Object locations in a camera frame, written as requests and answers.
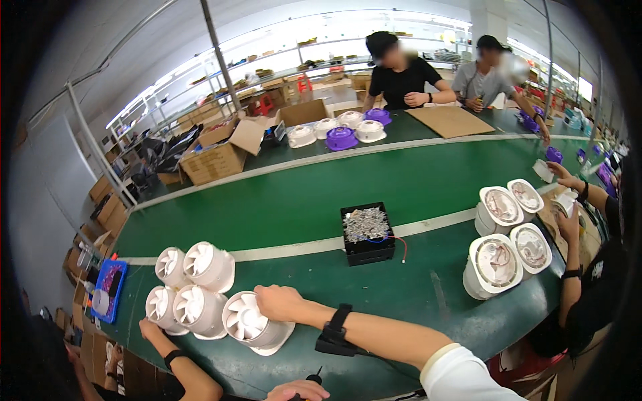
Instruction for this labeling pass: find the person's right hand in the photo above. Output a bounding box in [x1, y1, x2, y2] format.
[254, 284, 308, 323]

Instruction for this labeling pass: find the person's left hand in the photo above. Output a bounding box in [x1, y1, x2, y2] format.
[265, 379, 332, 401]

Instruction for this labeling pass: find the black screwdriver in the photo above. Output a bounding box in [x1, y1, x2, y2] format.
[292, 366, 324, 401]

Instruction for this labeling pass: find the white duct fan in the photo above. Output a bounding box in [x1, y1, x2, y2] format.
[183, 242, 236, 294]
[155, 247, 189, 290]
[222, 291, 297, 357]
[173, 284, 229, 341]
[145, 286, 190, 337]

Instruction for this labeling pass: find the black wrist band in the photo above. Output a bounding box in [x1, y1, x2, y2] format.
[314, 303, 372, 358]

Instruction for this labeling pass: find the black plastic box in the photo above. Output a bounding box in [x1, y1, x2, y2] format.
[340, 202, 396, 267]

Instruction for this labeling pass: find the heap of silver screws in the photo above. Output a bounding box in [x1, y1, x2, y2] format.
[343, 207, 391, 244]

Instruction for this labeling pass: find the open brown carton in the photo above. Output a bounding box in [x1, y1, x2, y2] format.
[179, 116, 267, 187]

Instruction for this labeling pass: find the blue plastic tray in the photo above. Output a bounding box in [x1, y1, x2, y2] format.
[90, 259, 129, 324]

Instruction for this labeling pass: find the small dark device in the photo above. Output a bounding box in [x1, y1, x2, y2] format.
[261, 120, 290, 149]

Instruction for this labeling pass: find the white fan housing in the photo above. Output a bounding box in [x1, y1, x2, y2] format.
[313, 117, 342, 140]
[354, 119, 388, 144]
[337, 110, 365, 130]
[287, 125, 318, 149]

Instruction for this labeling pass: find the heap of black plastic bags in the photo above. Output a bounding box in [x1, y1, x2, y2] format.
[131, 125, 202, 194]

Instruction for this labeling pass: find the person's body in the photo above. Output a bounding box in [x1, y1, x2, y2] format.
[420, 343, 530, 401]

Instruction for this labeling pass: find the heap of brown cartons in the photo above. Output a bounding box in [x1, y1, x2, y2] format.
[54, 174, 132, 397]

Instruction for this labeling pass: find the plain brown carton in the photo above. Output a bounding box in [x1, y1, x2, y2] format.
[278, 98, 330, 127]

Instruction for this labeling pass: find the metal shelf rack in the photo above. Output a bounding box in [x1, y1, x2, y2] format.
[106, 34, 473, 147]

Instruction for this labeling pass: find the white fan part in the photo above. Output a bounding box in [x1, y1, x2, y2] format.
[551, 188, 579, 219]
[532, 158, 555, 184]

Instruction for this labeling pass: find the worn brown cardboard sheet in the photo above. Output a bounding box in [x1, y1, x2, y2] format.
[536, 184, 604, 274]

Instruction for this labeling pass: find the heap of purple parts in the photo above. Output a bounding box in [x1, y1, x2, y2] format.
[575, 143, 621, 198]

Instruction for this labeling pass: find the red and blue wire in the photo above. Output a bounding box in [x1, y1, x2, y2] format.
[351, 234, 408, 264]

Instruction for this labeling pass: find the grey metal post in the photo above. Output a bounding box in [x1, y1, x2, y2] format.
[541, 0, 556, 119]
[200, 0, 242, 114]
[65, 82, 139, 208]

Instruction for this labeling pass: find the white fan with wired back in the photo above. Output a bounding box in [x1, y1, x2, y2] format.
[474, 186, 525, 238]
[462, 234, 524, 301]
[507, 178, 545, 222]
[510, 223, 553, 282]

